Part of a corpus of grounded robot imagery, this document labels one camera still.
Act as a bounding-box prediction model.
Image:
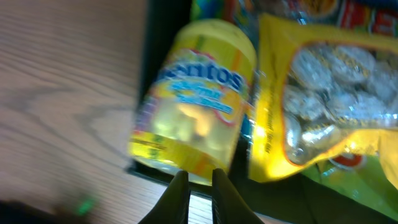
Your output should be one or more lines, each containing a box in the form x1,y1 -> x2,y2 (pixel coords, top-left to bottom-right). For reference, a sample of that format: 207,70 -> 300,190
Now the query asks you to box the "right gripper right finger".
212,168 -> 264,224

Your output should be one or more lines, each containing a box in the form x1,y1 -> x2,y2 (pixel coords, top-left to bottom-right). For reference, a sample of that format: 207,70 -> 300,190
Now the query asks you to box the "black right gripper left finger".
139,170 -> 190,224

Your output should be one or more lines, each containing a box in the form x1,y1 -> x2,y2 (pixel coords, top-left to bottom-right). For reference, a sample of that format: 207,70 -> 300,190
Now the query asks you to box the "yellow Mentos gum bottle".
129,19 -> 257,185

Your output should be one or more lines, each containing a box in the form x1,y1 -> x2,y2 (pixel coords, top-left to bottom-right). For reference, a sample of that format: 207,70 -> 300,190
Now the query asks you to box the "yellow Hacks candy bag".
249,14 -> 397,185

